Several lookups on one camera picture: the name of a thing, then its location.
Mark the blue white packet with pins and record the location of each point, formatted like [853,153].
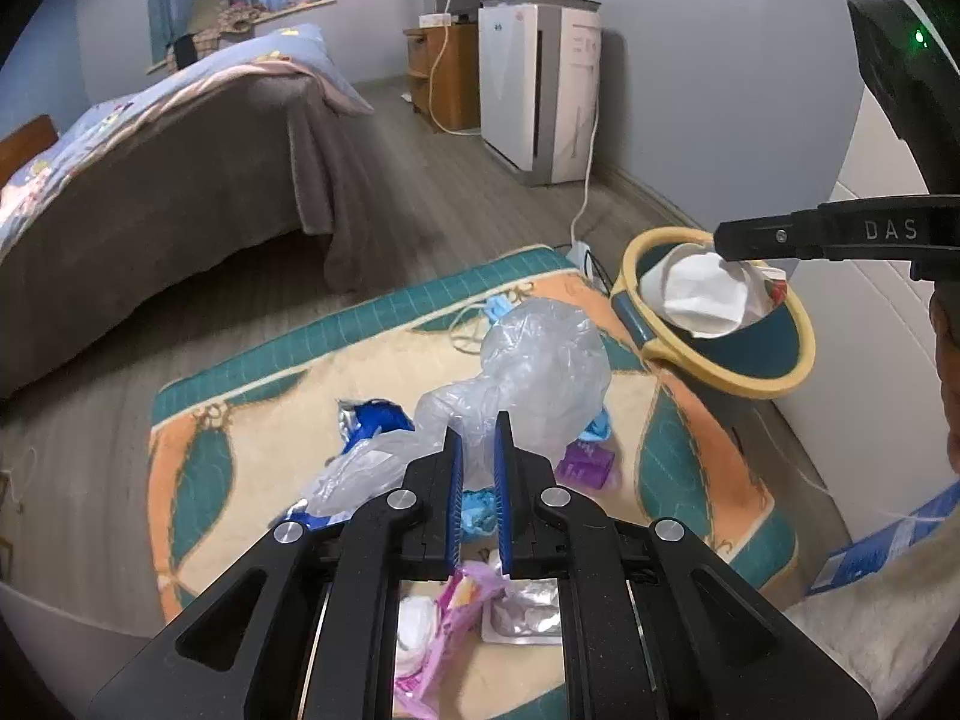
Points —
[862,555]

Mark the blue face mask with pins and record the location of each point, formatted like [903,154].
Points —
[499,309]

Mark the small white box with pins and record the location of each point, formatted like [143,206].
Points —
[439,19]

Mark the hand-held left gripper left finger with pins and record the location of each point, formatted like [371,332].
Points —
[454,499]

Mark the beige cushion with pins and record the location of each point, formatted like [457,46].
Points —
[210,4]

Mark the teal bin with yellow rim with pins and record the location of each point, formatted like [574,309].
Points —
[742,360]

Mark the white paper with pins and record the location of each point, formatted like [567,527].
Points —
[705,292]

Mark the white air purifier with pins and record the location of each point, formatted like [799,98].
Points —
[517,90]

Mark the person's right hand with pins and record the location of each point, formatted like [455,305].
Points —
[946,390]

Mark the floral fabric item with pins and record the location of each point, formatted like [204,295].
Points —
[244,19]

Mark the patterned teal and orange rug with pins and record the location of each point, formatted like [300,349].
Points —
[247,427]

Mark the light blue wrapper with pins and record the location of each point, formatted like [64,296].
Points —
[594,426]

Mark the silver blister pack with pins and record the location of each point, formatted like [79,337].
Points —
[525,615]

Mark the pink wrapper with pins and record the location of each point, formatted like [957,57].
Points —
[457,600]

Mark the blue snack wrapper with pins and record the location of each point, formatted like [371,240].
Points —
[375,420]

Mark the clear plastic bag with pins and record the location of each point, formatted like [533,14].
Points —
[540,360]

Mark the blue printed quilt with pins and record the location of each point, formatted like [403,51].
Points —
[150,105]

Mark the bed with grey skirt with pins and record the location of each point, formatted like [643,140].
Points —
[187,202]

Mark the purple packet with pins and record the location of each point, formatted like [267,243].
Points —
[589,465]

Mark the small black object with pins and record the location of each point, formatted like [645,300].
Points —
[185,52]

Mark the wooden cabinet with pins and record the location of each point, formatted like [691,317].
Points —
[454,82]

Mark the wooden window sill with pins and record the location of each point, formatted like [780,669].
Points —
[300,7]

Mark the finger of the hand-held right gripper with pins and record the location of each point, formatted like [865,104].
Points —
[772,236]

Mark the wooden headboard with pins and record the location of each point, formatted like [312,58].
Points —
[26,142]

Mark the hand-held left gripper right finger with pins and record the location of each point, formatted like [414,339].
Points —
[504,499]

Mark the white tissue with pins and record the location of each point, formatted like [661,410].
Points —
[416,630]

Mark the white power strip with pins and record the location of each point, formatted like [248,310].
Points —
[581,253]

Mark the white fluffy cloth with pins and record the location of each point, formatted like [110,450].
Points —
[885,637]

